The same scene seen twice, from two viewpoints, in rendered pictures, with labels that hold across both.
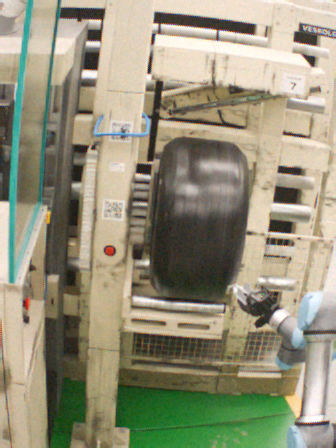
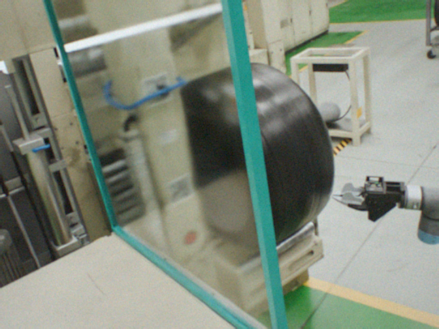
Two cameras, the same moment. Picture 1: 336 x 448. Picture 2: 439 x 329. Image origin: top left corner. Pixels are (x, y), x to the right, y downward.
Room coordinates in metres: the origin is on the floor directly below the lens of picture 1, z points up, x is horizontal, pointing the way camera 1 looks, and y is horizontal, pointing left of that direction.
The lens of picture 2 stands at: (1.42, 0.71, 1.81)
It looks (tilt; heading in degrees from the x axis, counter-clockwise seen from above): 24 degrees down; 329
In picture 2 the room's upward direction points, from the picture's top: 10 degrees counter-clockwise
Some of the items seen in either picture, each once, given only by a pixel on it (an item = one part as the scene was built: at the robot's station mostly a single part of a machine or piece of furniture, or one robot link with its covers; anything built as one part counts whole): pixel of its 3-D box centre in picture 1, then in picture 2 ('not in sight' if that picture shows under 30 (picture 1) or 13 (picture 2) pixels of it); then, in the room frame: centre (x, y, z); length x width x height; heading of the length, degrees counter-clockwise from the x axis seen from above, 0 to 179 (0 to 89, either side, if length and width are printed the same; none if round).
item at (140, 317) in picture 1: (174, 318); (276, 265); (2.47, -0.06, 0.83); 0.36 x 0.09 x 0.06; 92
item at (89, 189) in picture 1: (89, 211); not in sight; (2.54, 0.28, 1.19); 0.05 x 0.04 x 0.48; 2
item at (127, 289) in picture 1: (129, 280); not in sight; (2.60, 0.12, 0.90); 0.40 x 0.03 x 0.10; 2
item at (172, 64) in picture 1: (231, 65); not in sight; (2.91, -0.17, 1.71); 0.61 x 0.25 x 0.15; 92
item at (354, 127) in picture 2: not in sight; (332, 96); (4.43, -2.43, 0.40); 0.60 x 0.35 x 0.80; 17
